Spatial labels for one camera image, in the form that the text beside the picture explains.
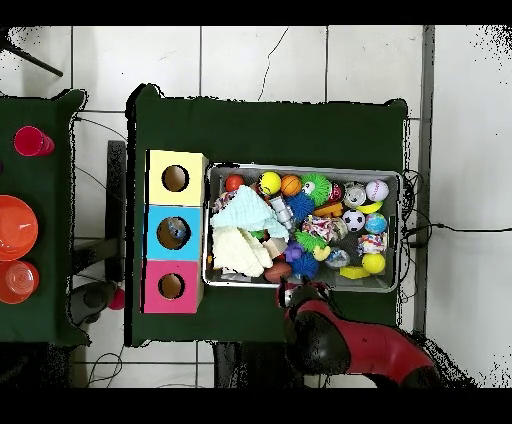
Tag cream waffle cloth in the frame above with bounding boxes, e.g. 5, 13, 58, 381
211, 225, 276, 278

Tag mint green waffle cloth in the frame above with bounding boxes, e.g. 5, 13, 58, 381
209, 184, 290, 241

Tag yellow ball with seam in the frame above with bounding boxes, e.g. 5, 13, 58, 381
361, 252, 387, 276

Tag colourful knotted rope toy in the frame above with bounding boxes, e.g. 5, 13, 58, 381
211, 190, 237, 213

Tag wooden box with three holes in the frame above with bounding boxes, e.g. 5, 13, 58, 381
139, 149, 211, 315

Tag black and white soccer ball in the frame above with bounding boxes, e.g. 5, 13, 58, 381
342, 208, 367, 232

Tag small orange basketball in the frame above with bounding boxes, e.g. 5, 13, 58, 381
280, 174, 303, 197

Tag smooth yellow ball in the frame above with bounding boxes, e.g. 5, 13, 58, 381
258, 171, 282, 196

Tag green spiky toy with eyes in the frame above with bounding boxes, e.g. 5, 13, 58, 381
300, 172, 332, 207

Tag globe print ball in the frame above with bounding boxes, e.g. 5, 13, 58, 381
364, 212, 389, 236

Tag silver drink can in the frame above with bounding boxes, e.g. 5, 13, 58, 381
342, 181, 368, 209

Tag white baseball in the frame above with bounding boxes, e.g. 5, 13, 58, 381
364, 179, 390, 203

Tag grey device with red knob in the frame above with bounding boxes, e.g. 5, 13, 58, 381
66, 279, 126, 326

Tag orange plastic cup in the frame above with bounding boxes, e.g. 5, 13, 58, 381
0, 259, 40, 305

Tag orange plastic bowl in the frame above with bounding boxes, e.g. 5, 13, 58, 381
0, 194, 40, 262

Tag red plastic cup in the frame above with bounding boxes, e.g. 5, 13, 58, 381
13, 125, 56, 157

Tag black rod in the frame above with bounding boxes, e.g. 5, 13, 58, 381
0, 39, 64, 78

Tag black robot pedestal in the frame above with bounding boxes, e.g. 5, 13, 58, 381
213, 342, 297, 388

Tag silver wire mesh bin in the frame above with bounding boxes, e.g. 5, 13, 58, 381
205, 161, 403, 294

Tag thin black cable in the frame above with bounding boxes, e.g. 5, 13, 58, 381
257, 26, 290, 103

